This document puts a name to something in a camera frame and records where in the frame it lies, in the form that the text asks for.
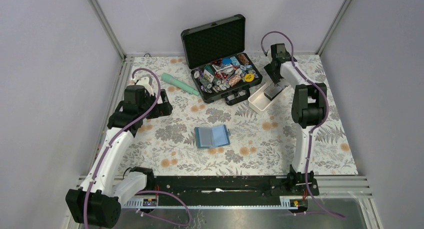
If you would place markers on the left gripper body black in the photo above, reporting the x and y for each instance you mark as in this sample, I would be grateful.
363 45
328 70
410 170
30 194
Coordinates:
160 109

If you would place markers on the white plastic card tray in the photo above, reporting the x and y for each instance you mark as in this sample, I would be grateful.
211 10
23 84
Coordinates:
259 101

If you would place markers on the blue leather card holder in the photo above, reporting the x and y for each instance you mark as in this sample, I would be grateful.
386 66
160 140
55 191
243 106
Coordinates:
211 137

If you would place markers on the yellow round chip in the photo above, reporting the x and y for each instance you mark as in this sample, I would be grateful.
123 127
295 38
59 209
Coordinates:
249 77

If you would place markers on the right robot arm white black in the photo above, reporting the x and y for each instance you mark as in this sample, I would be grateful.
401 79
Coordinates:
309 108

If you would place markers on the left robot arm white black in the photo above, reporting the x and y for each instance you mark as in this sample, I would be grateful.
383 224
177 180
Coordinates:
97 201

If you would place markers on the black poker chip case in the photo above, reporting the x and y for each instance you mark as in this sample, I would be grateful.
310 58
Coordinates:
215 54

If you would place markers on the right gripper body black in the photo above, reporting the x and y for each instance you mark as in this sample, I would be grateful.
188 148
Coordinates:
268 68

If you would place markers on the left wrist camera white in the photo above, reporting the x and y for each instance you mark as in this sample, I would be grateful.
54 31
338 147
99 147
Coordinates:
145 81

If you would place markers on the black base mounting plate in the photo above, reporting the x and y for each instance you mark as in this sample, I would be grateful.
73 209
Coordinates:
292 186

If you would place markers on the silver VIP card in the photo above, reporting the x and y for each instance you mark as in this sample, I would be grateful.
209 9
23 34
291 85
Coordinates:
272 91

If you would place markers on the mint green cylindrical device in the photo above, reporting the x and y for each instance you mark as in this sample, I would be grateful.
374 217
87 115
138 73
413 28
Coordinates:
177 83

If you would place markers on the slotted cable duct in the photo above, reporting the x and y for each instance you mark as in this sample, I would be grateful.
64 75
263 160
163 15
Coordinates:
250 202

